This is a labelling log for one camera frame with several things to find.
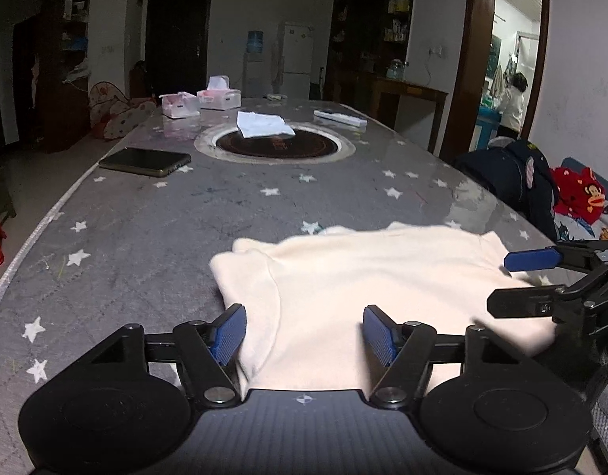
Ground pink tissue box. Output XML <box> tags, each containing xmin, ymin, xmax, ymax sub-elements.
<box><xmin>197</xmin><ymin>75</ymin><xmax>242</xmax><ymax>110</ymax></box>

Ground white folded cloth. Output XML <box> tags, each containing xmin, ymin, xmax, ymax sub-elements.
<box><xmin>236</xmin><ymin>112</ymin><xmax>295</xmax><ymax>139</ymax></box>

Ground dark wooden shelf unit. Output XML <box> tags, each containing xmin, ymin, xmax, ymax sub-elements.
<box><xmin>323</xmin><ymin>0</ymin><xmax>414</xmax><ymax>108</ymax></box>

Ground pink floral fan cover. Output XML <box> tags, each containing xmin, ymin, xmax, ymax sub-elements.
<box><xmin>89</xmin><ymin>82</ymin><xmax>157</xmax><ymax>141</ymax></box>

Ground water dispenser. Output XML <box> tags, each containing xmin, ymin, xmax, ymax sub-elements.
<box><xmin>242</xmin><ymin>30</ymin><xmax>269</xmax><ymax>98</ymax></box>

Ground black smartphone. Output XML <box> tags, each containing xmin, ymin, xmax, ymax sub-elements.
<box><xmin>99</xmin><ymin>147</ymin><xmax>191</xmax><ymax>178</ymax></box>

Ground dark wooden side table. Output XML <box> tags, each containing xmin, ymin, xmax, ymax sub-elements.
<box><xmin>368</xmin><ymin>76</ymin><xmax>449</xmax><ymax>153</ymax></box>

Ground cream white garment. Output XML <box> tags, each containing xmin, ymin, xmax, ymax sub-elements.
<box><xmin>210</xmin><ymin>222</ymin><xmax>555</xmax><ymax>391</ymax></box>

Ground person in white top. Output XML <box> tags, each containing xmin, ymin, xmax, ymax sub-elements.
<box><xmin>497</xmin><ymin>72</ymin><xmax>528</xmax><ymax>139</ymax></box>

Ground white refrigerator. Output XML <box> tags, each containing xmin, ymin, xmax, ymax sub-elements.
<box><xmin>276</xmin><ymin>21</ymin><xmax>314</xmax><ymax>99</ymax></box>

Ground white remote control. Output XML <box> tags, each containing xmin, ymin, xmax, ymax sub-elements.
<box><xmin>313</xmin><ymin>109</ymin><xmax>367</xmax><ymax>129</ymax></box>

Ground round induction cooktop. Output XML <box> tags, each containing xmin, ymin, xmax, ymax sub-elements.
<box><xmin>193</xmin><ymin>122</ymin><xmax>356</xmax><ymax>165</ymax></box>

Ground brown wooden cabinet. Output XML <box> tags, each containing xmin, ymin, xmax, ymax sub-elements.
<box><xmin>0</xmin><ymin>0</ymin><xmax>90</xmax><ymax>160</ymax></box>

